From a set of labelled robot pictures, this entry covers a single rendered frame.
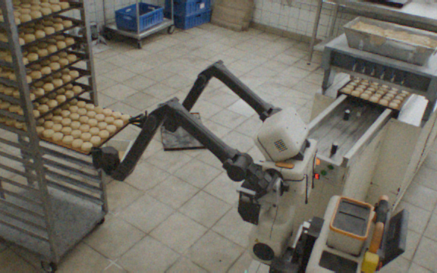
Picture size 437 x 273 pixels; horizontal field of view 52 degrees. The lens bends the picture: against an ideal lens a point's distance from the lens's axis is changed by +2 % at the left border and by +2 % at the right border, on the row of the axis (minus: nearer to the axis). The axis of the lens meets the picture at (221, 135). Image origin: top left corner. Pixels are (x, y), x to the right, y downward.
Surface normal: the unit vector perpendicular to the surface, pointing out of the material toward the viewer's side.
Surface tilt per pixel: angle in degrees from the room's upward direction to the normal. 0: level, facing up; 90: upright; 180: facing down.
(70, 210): 0
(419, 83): 90
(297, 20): 90
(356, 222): 0
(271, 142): 90
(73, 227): 0
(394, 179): 90
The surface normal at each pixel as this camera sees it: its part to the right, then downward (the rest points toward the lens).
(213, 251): 0.07, -0.84
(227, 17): -0.51, 0.04
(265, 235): -0.40, 0.47
